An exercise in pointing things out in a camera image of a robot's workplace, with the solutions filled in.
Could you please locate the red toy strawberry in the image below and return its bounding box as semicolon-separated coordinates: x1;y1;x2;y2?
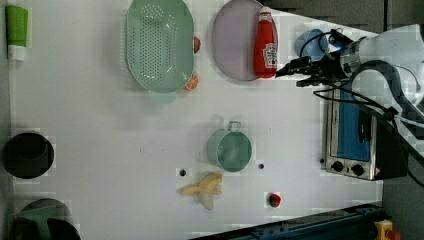
193;36;201;53

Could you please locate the red plush ketchup bottle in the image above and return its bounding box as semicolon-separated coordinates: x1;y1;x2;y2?
253;7;277;78

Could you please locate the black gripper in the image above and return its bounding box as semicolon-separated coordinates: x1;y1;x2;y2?
275;53;347;87

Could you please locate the black cylinder cup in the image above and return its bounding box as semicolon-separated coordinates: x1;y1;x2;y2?
9;198;82;240
1;132;55;179

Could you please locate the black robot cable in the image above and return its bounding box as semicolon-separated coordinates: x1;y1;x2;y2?
298;28;424;189

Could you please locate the grey round plate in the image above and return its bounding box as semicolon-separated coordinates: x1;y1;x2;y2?
212;0;264;81

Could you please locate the small red toy fruit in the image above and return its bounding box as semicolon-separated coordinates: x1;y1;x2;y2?
268;193;281;208

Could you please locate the blue plastic bowl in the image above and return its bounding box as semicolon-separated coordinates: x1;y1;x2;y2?
295;29;329;62

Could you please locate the green metal mug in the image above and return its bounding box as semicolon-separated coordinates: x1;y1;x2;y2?
206;121;252;173

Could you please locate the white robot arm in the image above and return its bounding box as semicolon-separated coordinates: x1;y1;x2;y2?
276;24;423;146

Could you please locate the green plastic colander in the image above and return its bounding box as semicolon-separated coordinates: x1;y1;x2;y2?
126;0;194;94

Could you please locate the peeled toy banana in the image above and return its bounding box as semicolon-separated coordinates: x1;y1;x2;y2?
179;173;223;210

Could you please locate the black toaster oven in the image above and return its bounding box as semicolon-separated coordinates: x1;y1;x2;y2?
322;90;407;181

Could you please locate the toy orange slice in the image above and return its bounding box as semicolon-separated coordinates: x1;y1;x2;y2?
183;73;199;91

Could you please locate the green white bottle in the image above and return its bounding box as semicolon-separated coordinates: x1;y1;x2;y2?
5;5;29;62

